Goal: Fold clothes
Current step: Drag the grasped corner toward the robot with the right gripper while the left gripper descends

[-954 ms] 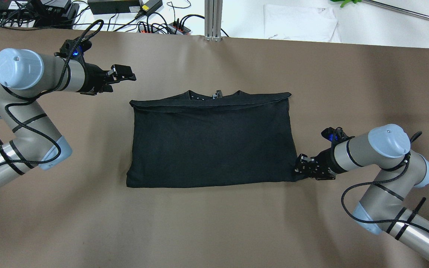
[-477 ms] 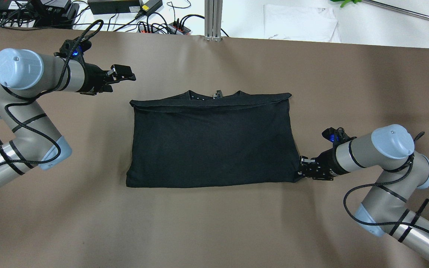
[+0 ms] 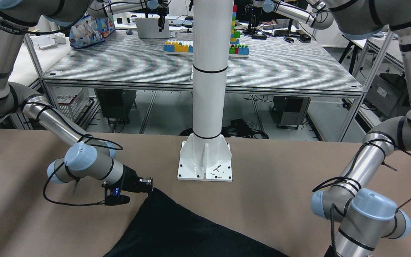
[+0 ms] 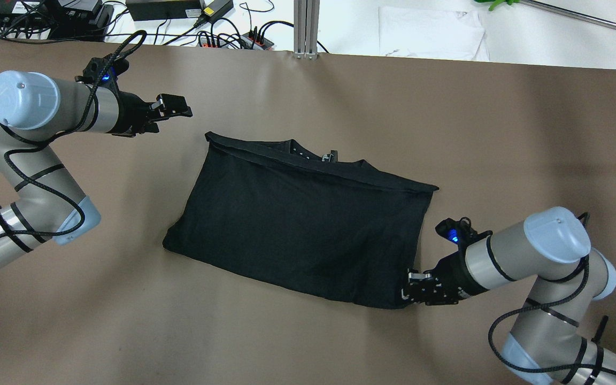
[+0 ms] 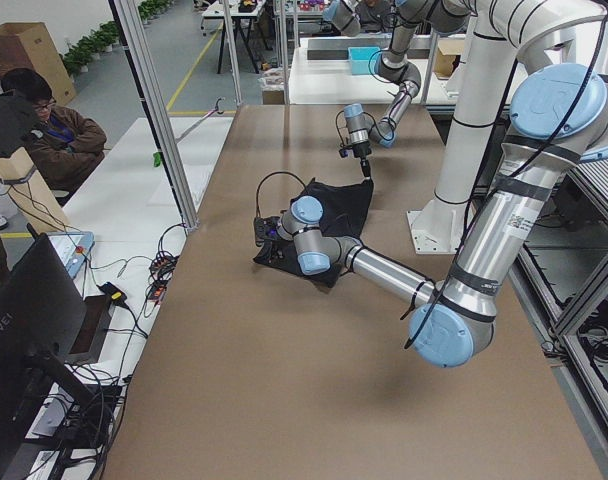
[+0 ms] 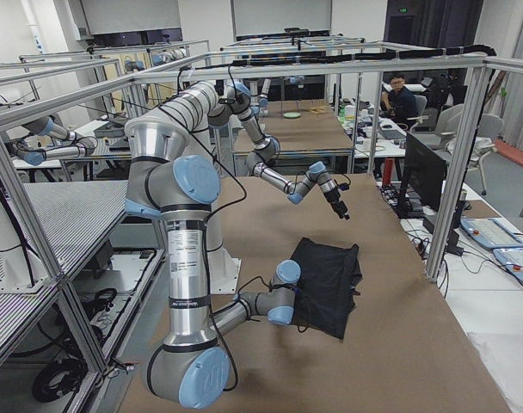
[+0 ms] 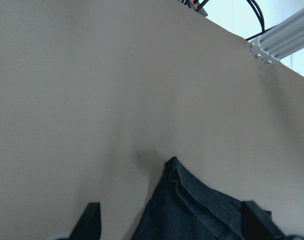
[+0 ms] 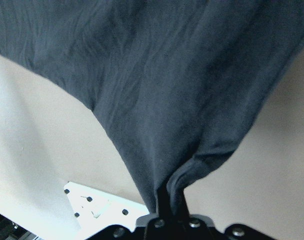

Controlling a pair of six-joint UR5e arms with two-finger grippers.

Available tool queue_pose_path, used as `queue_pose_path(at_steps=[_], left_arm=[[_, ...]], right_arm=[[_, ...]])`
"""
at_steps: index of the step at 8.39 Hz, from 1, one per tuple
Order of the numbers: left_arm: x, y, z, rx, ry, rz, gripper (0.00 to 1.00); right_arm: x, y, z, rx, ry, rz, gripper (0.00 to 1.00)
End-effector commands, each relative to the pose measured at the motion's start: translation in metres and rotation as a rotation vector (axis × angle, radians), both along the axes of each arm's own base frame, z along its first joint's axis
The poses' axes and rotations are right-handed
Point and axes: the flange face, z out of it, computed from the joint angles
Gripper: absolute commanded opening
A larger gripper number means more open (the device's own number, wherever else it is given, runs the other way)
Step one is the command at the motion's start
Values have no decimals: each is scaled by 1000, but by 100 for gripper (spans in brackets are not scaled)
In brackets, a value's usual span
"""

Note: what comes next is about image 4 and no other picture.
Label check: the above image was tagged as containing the black power adapter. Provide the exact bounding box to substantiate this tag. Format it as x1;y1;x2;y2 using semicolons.
125;1;204;21

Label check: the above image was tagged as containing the aluminium frame cage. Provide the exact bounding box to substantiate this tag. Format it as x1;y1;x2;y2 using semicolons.
293;0;320;59

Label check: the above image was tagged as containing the power strip with cables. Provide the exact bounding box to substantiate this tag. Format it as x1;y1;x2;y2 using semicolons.
241;28;275;51
196;31;229;48

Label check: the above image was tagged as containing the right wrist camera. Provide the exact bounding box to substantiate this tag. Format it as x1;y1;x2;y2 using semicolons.
435;217;494;249

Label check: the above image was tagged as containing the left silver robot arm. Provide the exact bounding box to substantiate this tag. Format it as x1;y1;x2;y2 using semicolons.
0;71;193;268

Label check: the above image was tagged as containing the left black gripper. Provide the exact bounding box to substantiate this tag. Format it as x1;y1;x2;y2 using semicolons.
115;92;193;138

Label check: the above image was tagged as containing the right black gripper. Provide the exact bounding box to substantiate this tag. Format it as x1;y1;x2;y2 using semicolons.
402;257;488;305

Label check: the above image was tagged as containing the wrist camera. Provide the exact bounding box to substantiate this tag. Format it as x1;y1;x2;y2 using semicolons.
435;217;494;249
75;56;129;86

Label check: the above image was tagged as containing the white paper sheet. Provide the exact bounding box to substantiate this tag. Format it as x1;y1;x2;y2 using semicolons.
378;6;490;63

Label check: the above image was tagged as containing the black t-shirt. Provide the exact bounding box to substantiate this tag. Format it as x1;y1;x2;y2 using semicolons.
162;132;437;310

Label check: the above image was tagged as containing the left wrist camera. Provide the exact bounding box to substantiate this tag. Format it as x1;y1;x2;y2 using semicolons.
75;56;129;86

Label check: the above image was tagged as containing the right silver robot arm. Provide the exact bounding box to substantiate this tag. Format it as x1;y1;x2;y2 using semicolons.
401;206;616;384

